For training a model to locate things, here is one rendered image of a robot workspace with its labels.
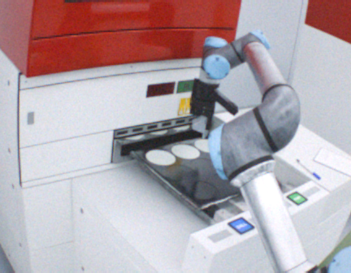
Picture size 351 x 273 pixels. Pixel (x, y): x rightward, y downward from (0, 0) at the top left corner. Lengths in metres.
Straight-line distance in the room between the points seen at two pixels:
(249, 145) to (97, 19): 0.57
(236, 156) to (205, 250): 0.25
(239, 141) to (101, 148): 0.65
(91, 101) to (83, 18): 0.31
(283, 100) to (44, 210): 0.91
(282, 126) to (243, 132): 0.09
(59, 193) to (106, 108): 0.34
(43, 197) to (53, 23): 0.62
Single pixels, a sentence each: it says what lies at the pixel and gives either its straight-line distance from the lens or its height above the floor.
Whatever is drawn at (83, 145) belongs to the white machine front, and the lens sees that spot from 1.44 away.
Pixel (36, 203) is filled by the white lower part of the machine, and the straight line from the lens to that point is 1.48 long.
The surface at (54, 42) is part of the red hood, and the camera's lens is 1.19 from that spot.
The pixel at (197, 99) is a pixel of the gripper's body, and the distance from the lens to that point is 1.46.
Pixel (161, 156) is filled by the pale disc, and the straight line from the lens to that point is 1.52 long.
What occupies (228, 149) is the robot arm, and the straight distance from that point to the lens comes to 0.96.
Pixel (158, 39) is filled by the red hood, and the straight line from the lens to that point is 1.38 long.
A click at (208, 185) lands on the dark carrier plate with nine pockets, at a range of 1.40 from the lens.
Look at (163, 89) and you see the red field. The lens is 1.53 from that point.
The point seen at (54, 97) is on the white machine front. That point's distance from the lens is 1.31.
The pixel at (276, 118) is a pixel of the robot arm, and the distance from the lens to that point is 0.95.
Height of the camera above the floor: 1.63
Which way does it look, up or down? 26 degrees down
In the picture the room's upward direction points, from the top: 10 degrees clockwise
